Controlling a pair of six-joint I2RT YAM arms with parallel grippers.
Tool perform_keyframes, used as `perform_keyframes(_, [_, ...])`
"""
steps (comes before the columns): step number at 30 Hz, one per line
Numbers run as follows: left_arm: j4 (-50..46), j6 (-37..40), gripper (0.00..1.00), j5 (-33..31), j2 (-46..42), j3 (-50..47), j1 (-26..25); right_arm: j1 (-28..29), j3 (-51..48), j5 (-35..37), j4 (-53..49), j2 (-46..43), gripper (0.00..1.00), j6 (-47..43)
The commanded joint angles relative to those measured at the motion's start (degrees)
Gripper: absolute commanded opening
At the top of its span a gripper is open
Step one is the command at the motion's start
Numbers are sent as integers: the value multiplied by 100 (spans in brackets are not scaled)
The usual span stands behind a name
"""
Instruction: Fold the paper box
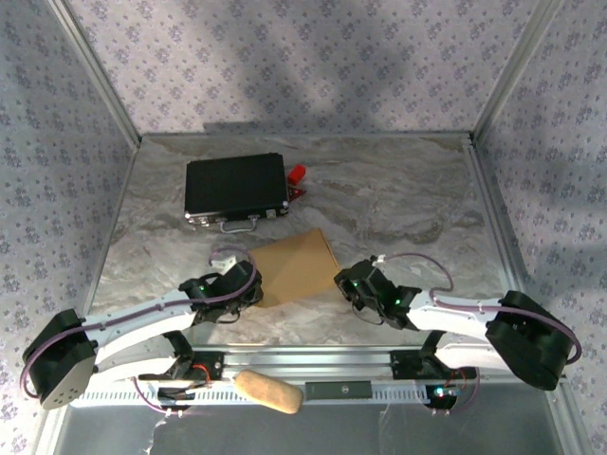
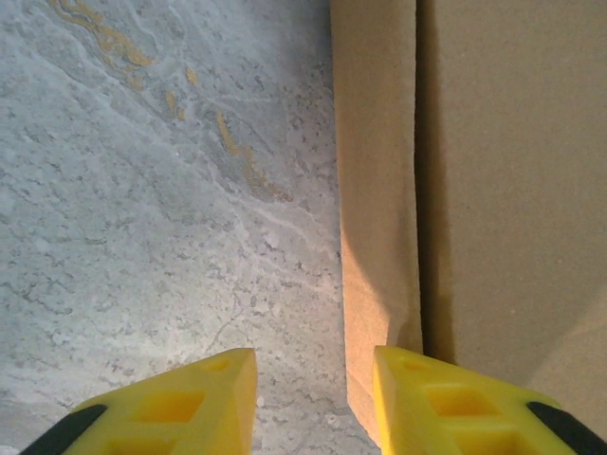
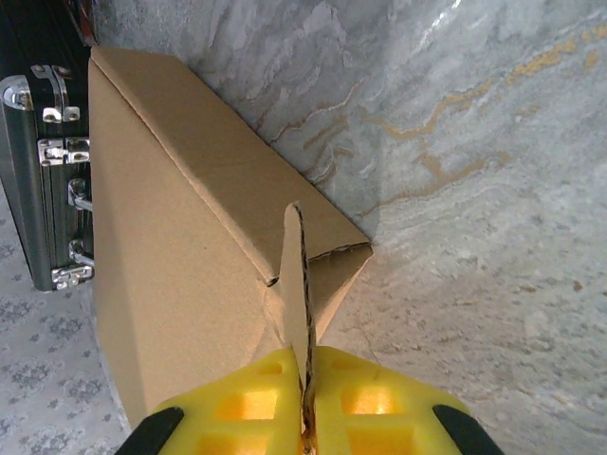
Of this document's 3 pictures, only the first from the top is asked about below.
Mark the brown cardboard box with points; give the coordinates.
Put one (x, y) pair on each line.
(299, 265)

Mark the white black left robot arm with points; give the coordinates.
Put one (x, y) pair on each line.
(142, 315)

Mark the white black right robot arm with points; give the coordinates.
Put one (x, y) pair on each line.
(455, 317)

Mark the black ribbed carrying case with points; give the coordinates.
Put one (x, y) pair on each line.
(232, 187)

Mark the tan oval cork pad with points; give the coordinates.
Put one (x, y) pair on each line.
(270, 392)

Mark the small circuit board with LED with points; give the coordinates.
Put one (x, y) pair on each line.
(442, 395)

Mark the red rectangular block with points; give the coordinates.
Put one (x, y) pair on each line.
(297, 174)

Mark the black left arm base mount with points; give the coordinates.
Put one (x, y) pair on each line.
(208, 365)

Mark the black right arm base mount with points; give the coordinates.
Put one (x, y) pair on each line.
(405, 365)

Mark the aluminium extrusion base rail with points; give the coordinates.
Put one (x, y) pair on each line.
(308, 360)

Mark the black plate on rail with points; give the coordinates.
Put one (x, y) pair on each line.
(339, 389)

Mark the aluminium table edge rail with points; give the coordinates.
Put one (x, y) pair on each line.
(493, 213)

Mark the aluminium frame post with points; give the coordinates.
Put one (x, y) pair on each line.
(95, 71)
(517, 71)

